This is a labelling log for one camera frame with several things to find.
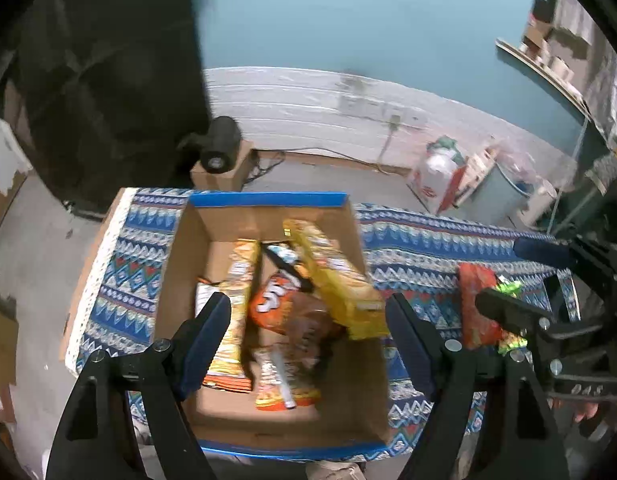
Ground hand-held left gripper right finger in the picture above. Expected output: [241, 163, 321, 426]
[385, 292, 571, 480]

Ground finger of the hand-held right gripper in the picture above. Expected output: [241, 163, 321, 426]
[513, 239, 617, 282]
[475, 287, 596, 347]

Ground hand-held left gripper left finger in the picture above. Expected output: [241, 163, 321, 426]
[46, 292, 234, 480]

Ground green pea snack bag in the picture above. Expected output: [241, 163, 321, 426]
[493, 280, 529, 356]

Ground red snack packet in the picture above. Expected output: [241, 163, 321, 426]
[458, 262, 509, 351]

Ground white snack packet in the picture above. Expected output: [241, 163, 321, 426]
[196, 280, 225, 318]

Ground long yellow wafer pack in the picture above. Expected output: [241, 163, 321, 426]
[283, 219, 389, 341]
[203, 239, 262, 391]

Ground orange chip bag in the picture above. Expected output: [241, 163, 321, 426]
[248, 270, 346, 346]

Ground orange yellow snack packet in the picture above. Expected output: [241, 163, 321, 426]
[253, 345, 321, 411]

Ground blue-rimmed cardboard box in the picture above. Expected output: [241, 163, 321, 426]
[153, 191, 391, 453]

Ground black snack packet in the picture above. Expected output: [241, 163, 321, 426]
[261, 242, 309, 291]

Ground person's right hand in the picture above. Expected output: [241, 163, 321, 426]
[571, 400, 606, 423]

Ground grey-blue waste bin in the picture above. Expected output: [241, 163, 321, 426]
[471, 155, 539, 222]

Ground blue patterned tablecloth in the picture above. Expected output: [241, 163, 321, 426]
[63, 187, 581, 463]

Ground flat cardboard pieces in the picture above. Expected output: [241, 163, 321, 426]
[455, 142, 503, 206]

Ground red and white bag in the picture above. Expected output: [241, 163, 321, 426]
[407, 135, 468, 215]

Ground beige cloth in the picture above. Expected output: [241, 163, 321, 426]
[307, 460, 365, 480]

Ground small brown cardboard box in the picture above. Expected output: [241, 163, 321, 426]
[190, 140, 256, 192]

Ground white lace curtain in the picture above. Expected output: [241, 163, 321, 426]
[585, 40, 617, 136]

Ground black cylindrical device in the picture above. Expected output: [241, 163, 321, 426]
[177, 116, 242, 171]

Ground brown cardboard piece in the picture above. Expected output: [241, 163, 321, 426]
[0, 305, 20, 426]

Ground open brown shelf box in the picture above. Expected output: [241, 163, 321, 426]
[523, 17, 551, 50]

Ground black hanging coat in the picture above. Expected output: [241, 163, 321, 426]
[0, 0, 214, 211]

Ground thin white cable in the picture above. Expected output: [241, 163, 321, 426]
[548, 105, 589, 233]

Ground long wall shelf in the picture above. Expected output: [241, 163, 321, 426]
[495, 37, 609, 133]

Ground grey plug cable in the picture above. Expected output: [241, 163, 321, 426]
[375, 115, 402, 168]

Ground black floor cable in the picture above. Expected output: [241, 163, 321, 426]
[248, 147, 411, 177]

